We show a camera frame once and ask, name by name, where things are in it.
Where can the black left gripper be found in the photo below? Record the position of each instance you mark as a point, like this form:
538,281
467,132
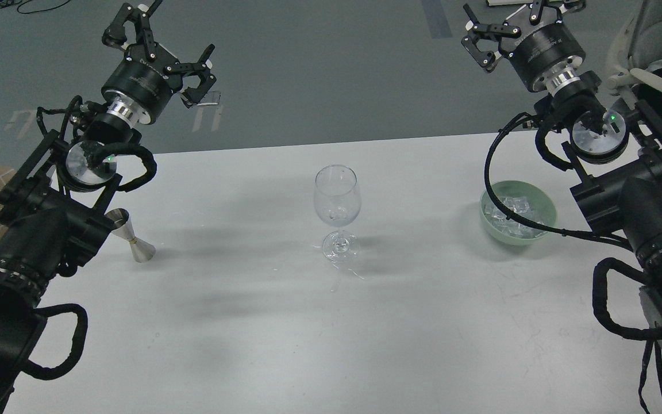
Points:
138,82

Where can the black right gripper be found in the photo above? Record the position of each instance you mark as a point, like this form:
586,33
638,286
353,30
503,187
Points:
534,41

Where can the steel double jigger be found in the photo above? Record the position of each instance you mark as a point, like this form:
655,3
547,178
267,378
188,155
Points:
142,251

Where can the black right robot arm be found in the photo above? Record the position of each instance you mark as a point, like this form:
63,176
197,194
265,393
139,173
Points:
617,155

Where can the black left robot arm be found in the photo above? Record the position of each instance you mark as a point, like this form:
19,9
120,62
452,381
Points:
54,208

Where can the clear wine glass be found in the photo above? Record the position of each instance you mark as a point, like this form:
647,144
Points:
337,202

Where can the white board on floor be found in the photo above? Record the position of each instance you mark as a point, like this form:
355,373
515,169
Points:
506,3

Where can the green bowl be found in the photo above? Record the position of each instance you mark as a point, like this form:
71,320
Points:
523,199

